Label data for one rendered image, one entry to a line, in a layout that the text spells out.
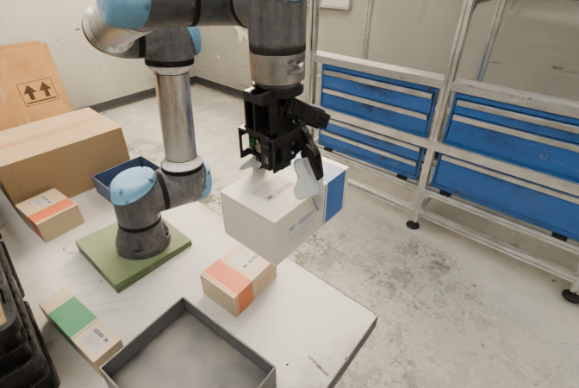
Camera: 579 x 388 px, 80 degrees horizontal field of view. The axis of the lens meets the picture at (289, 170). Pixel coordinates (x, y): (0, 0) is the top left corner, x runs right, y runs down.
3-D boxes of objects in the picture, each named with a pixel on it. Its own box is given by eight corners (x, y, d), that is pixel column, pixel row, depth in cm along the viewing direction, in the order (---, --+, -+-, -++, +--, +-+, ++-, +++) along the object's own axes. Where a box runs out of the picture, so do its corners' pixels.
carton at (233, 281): (245, 257, 101) (243, 238, 97) (277, 277, 95) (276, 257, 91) (203, 293, 91) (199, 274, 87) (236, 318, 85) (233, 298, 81)
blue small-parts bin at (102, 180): (145, 169, 142) (140, 154, 138) (165, 183, 134) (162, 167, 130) (96, 191, 129) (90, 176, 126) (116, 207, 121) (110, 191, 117)
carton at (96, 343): (46, 319, 84) (37, 303, 81) (72, 302, 88) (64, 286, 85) (102, 378, 73) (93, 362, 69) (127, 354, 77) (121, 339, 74)
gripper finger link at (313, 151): (302, 184, 55) (279, 135, 54) (309, 179, 56) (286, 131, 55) (323, 179, 51) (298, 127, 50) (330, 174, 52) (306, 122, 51)
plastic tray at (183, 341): (105, 381, 67) (97, 367, 65) (186, 309, 81) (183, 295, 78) (199, 488, 54) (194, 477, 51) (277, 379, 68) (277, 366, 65)
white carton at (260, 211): (296, 183, 73) (297, 146, 68) (345, 206, 67) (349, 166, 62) (225, 233, 60) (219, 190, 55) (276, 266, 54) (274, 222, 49)
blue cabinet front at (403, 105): (319, 143, 243) (323, 63, 213) (417, 179, 204) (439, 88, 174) (316, 145, 241) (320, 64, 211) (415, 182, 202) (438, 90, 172)
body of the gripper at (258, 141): (239, 160, 53) (232, 84, 47) (276, 140, 59) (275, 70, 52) (276, 178, 49) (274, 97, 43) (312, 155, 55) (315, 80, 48)
